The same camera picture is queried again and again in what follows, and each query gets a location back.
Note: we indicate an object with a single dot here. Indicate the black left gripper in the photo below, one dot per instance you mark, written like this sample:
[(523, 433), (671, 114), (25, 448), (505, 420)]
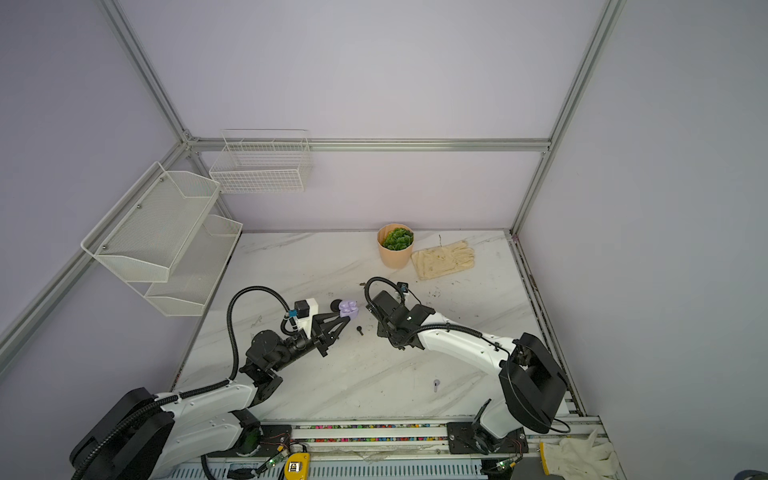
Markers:
[(318, 336)]

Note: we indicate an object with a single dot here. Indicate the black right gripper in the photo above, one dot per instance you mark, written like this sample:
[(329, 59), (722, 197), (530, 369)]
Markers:
[(384, 311)]

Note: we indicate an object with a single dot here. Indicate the purple earbud charging case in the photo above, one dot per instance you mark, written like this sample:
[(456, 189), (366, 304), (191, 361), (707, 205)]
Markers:
[(349, 309)]

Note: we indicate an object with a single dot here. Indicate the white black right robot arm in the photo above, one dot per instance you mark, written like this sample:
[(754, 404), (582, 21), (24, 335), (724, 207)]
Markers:
[(531, 383)]

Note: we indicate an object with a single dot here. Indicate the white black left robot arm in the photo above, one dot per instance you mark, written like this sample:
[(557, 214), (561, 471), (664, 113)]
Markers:
[(143, 435)]

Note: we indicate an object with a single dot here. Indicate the orange pot with green plant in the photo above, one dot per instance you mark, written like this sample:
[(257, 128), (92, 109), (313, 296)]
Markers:
[(395, 242)]

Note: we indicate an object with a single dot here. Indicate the white mesh lower shelf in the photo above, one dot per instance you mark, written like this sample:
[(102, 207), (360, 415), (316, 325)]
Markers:
[(192, 283)]

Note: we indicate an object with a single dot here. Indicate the white mesh shelf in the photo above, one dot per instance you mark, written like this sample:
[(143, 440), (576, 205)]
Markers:
[(192, 283), (143, 238)]

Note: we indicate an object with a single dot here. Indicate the yellow tag box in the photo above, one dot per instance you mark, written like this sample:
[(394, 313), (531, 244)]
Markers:
[(297, 466)]

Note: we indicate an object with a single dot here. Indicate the white mesh upper shelf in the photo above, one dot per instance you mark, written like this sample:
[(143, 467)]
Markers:
[(143, 238)]

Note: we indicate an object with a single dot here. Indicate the white glove yellow cuff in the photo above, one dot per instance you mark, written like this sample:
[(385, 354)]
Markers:
[(580, 459)]

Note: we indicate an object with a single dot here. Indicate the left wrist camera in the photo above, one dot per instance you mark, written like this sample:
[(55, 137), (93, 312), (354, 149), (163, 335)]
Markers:
[(301, 316)]

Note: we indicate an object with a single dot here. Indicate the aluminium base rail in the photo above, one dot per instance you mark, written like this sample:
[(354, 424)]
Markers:
[(376, 439)]

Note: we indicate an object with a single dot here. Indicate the white wire basket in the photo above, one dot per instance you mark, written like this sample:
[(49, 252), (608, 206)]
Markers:
[(263, 161)]

